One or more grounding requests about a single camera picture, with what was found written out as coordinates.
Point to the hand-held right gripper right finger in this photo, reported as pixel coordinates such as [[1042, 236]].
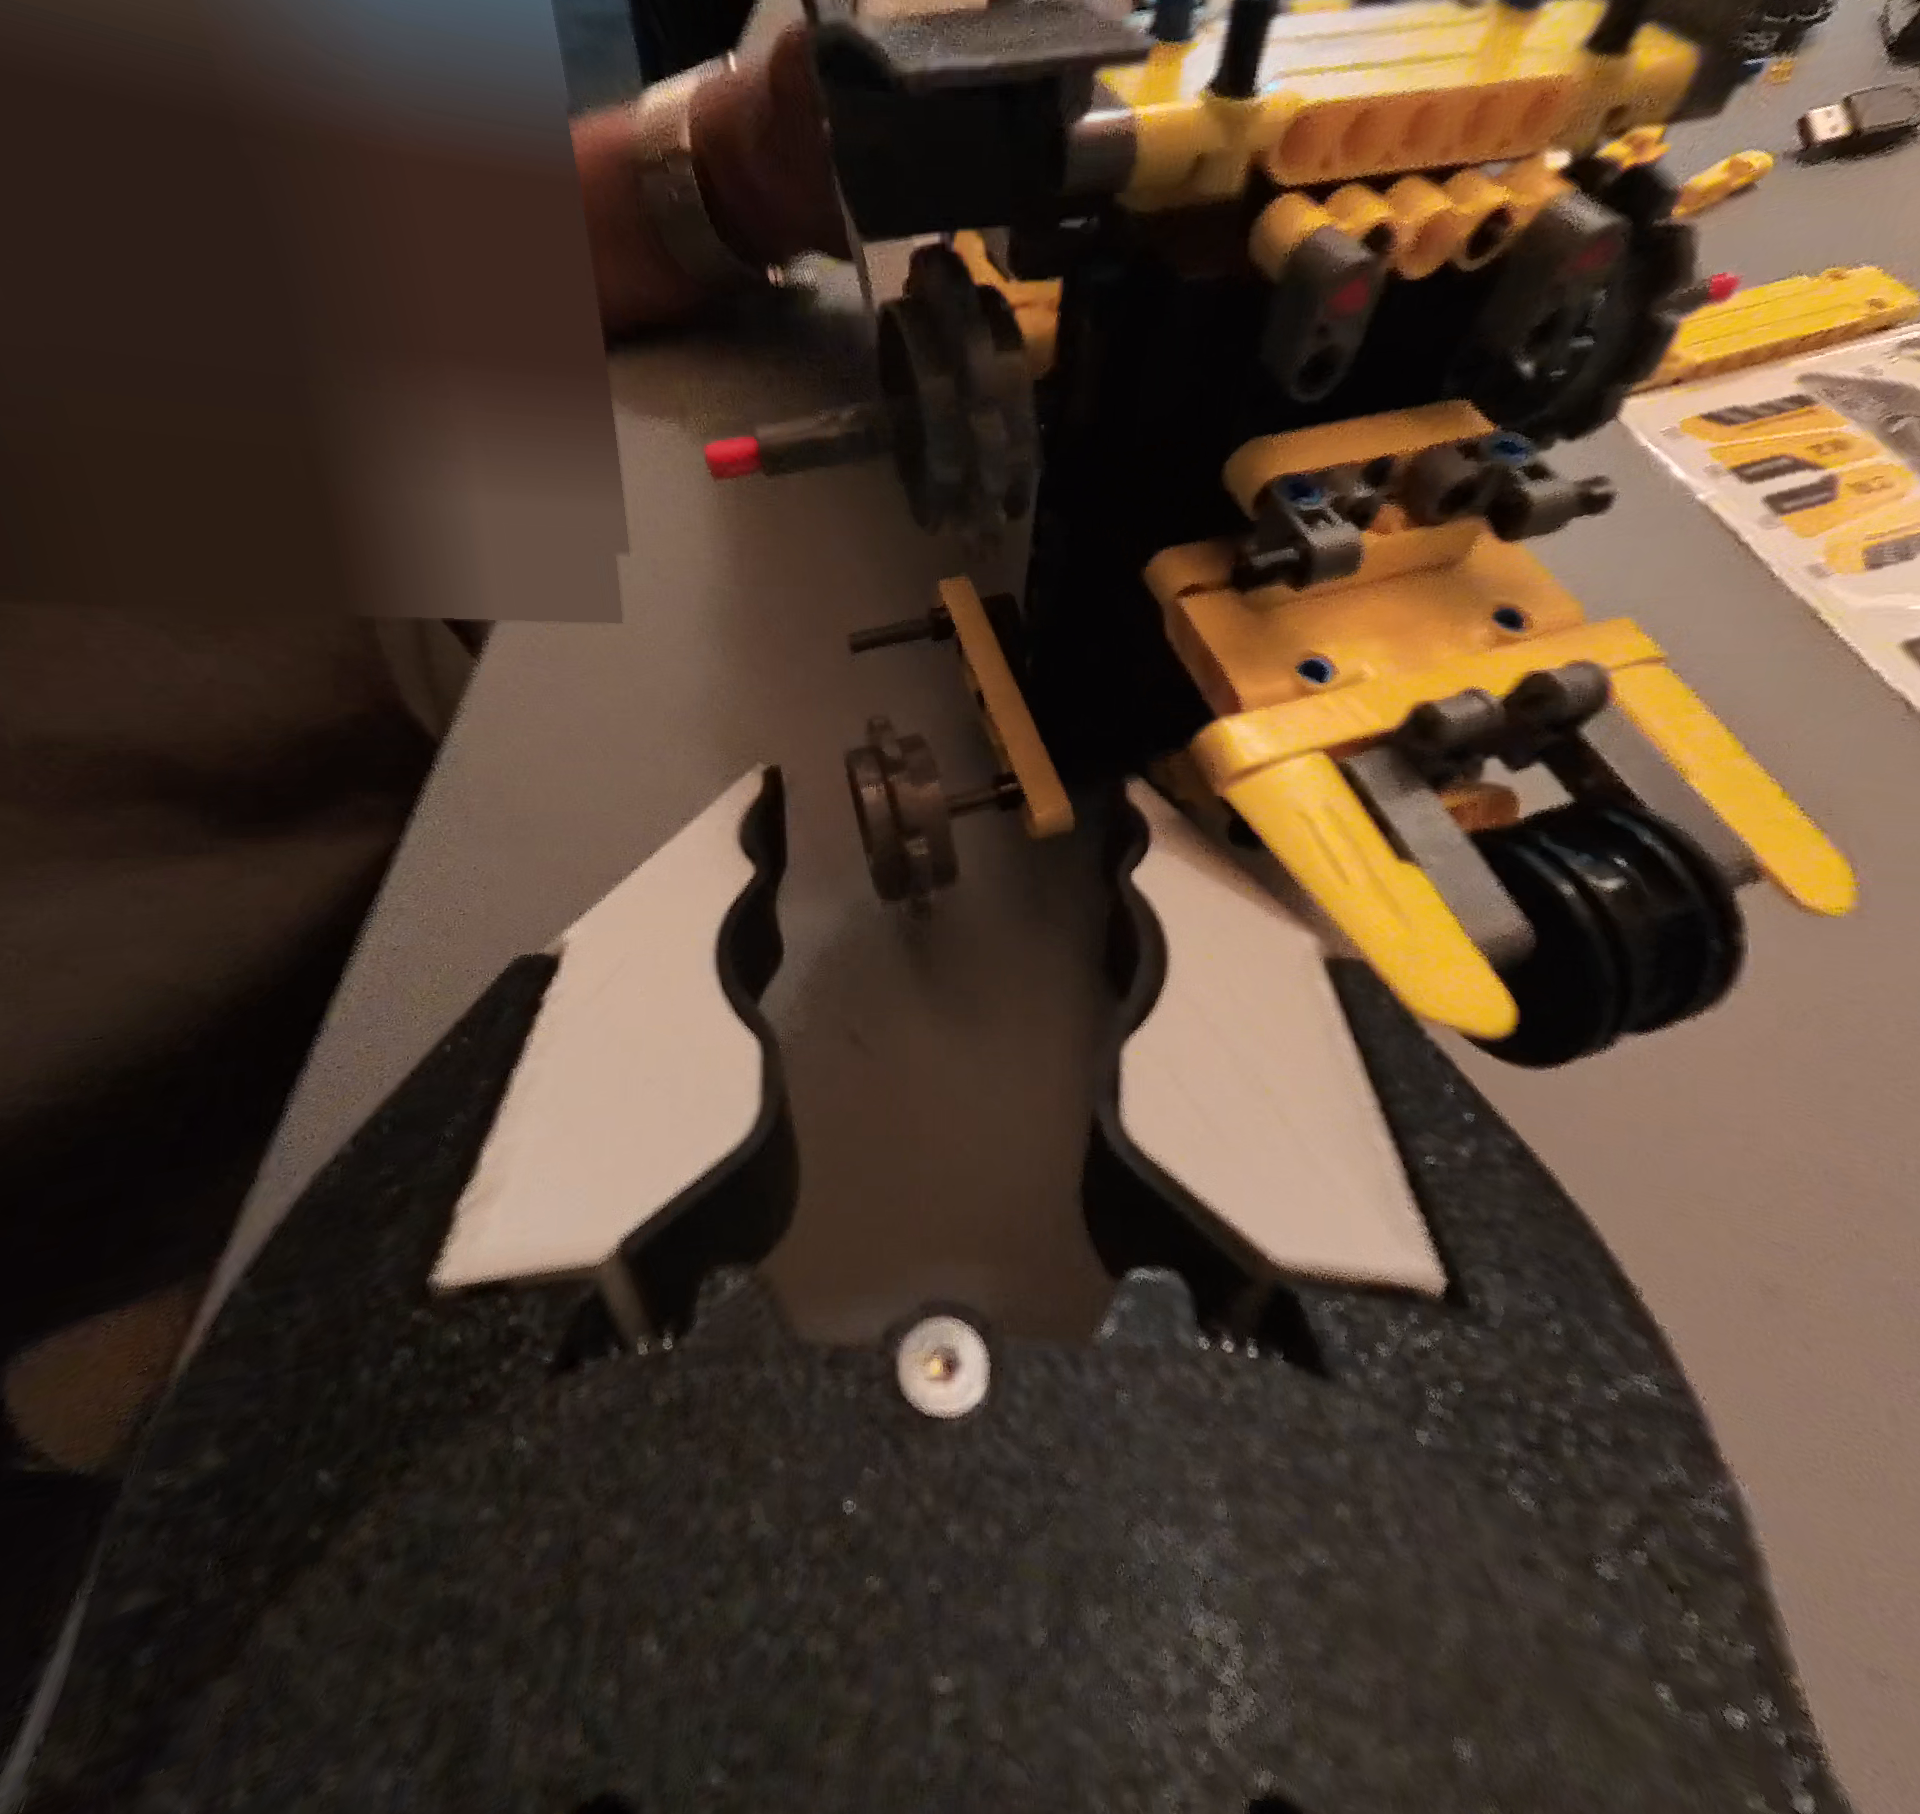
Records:
[[1275, 1126]]

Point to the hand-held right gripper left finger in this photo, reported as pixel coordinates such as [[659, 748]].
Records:
[[632, 1093]]

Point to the yellow toy brick vehicle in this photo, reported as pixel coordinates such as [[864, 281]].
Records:
[[1349, 644]]

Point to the yellow brick beam with pins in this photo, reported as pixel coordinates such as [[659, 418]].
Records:
[[1007, 704]]

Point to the person's left forearm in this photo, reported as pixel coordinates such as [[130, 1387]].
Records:
[[613, 237]]

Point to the person's left hand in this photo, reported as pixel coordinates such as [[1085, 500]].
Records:
[[747, 147]]

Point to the metal wristwatch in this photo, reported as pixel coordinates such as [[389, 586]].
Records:
[[674, 164]]

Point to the person's brown clothing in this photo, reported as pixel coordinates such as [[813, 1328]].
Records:
[[180, 868]]

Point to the yellow black printed leaflet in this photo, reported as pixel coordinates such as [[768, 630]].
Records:
[[1798, 497]]

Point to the small yellow brick piece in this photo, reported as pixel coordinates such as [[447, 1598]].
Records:
[[1724, 175]]

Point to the yellow brick plate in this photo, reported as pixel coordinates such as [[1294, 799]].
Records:
[[1786, 320]]

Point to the small black brick piece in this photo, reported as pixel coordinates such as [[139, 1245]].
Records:
[[1861, 118]]

